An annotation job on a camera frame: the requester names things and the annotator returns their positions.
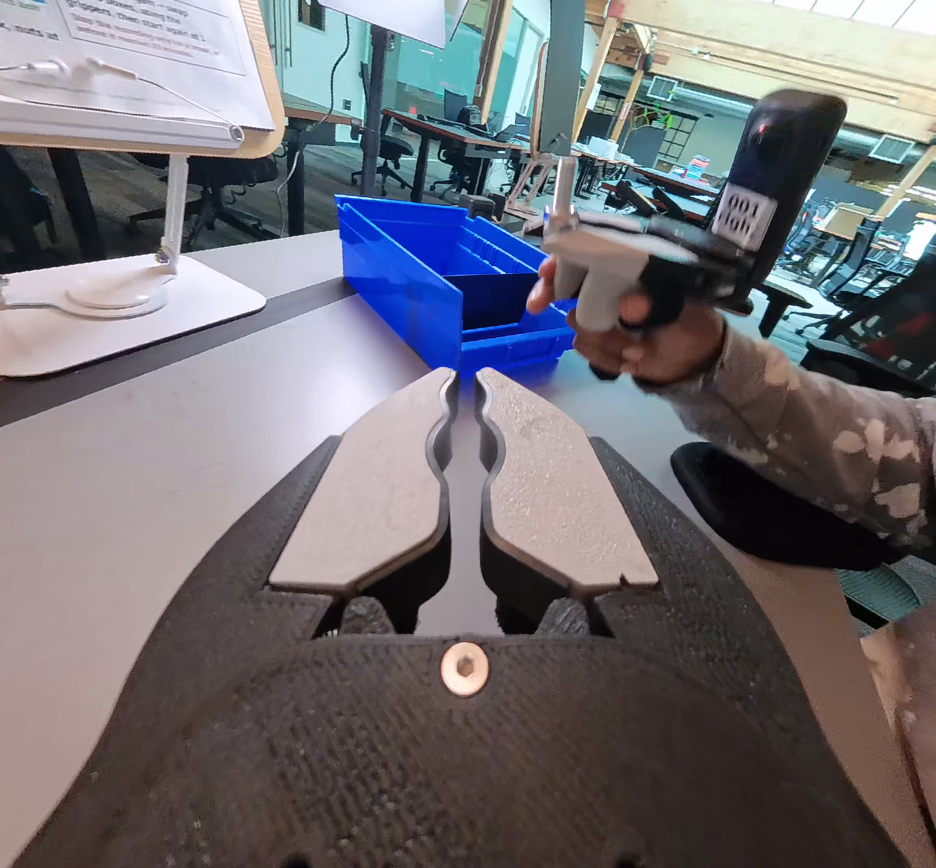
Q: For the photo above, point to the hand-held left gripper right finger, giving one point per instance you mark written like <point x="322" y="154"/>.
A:
<point x="563" y="502"/>

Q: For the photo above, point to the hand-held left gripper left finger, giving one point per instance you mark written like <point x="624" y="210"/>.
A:
<point x="365" y="502"/>

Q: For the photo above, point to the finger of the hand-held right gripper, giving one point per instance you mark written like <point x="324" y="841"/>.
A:
<point x="621" y="246"/>
<point x="629" y="225"/>

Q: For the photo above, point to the silver bolt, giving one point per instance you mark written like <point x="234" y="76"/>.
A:
<point x="564" y="184"/>

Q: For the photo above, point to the blue plastic bin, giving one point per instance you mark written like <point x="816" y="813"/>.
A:
<point x="409" y="276"/>

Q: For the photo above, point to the person's right forearm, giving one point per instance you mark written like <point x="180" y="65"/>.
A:
<point x="819" y="444"/>

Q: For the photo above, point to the person's right hand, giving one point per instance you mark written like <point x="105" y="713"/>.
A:
<point x="658" y="352"/>

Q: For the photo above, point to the stack of books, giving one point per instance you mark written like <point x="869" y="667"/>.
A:
<point x="702" y="170"/>

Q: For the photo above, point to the green plant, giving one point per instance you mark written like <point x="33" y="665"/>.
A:
<point x="654" y="119"/>

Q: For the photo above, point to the small black box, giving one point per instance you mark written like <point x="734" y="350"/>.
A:
<point x="482" y="208"/>

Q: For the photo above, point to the black chair armrest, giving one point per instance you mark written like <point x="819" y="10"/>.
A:
<point x="731" y="502"/>

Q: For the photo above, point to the black office chair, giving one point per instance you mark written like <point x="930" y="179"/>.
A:
<point x="892" y="327"/>
<point x="453" y="151"/>
<point x="384" y="151"/>

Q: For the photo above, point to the dark grey panel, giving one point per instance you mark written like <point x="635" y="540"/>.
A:
<point x="563" y="42"/>

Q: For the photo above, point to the long wooden desk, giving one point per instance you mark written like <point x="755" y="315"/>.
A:
<point x="439" y="124"/>

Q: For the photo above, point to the printed instruction sheet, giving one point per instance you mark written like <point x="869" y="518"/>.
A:
<point x="146" y="5"/>

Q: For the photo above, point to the white wall vent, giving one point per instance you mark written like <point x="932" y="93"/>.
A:
<point x="892" y="148"/>
<point x="662" y="88"/>

